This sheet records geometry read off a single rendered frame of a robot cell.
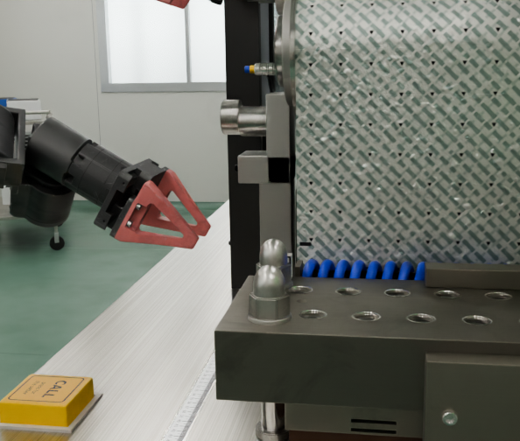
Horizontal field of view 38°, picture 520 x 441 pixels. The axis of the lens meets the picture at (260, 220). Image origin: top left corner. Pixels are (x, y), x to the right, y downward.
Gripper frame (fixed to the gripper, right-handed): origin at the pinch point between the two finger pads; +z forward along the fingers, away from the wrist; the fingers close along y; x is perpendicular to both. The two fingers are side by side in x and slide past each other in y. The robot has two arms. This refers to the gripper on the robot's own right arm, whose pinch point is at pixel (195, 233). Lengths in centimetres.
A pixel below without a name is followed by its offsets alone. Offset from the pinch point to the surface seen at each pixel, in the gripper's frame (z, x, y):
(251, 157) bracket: 0.7, 8.9, -6.5
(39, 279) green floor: -98, -182, -330
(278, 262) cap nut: 8.9, 4.6, 8.7
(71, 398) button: -1.5, -16.9, 12.1
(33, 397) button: -4.7, -18.8, 12.5
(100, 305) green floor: -52, -154, -285
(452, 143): 17.5, 21.7, 1.1
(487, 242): 25.8, 15.1, 1.1
